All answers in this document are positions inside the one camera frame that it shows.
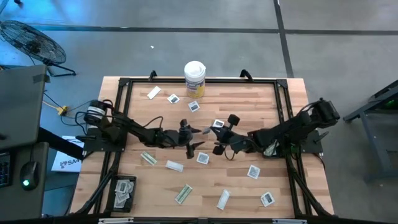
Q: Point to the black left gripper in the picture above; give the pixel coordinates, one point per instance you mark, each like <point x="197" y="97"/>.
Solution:
<point x="182" y="138"/>

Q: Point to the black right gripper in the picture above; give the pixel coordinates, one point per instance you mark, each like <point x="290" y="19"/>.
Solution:
<point x="233" y="140"/>

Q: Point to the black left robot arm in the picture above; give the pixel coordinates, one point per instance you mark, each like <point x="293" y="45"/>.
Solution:
<point x="136" y="130"/>

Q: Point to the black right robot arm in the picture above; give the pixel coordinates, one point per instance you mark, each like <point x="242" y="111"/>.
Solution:
<point x="289" y="127"/>

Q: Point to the white oblong packet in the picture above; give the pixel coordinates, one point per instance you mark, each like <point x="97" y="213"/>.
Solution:
<point x="223" y="199"/>
<point x="154" y="92"/>
<point x="174" y="165"/>

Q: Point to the yellow Lysol wipes canister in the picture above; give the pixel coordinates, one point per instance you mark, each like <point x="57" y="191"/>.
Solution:
<point x="195" y="81"/>

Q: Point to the black plastic mesh basket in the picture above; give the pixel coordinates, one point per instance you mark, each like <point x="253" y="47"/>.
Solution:
<point x="281" y="154"/>
<point x="133" y="203"/>

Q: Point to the white printed paper sheet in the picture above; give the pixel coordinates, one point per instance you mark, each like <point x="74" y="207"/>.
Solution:
<point x="66" y="163"/>

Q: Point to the black metal bar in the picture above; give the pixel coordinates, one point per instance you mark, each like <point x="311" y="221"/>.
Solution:
<point x="59" y="143"/>

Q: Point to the black computer mouse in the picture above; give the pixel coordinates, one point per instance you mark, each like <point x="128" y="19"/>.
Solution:
<point x="29" y="174"/>

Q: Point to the grey desk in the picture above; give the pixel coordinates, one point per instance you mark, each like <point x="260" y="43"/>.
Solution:
<point x="34" y="202"/>

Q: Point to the grey monitor back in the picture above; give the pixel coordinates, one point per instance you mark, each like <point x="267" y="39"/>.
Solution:
<point x="18" y="105"/>

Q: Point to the black floor fan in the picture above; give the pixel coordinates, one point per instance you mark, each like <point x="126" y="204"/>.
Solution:
<point x="31" y="43"/>

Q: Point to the black keyboard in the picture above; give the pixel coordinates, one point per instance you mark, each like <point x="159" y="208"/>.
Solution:
<point x="4" y="171"/>

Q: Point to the silver metal bracket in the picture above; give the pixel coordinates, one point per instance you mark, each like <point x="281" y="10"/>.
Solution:
<point x="115" y="220"/>
<point x="289" y="221"/>

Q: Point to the grey metal cart frame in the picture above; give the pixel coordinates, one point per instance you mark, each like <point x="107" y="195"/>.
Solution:
<point x="367" y="146"/>

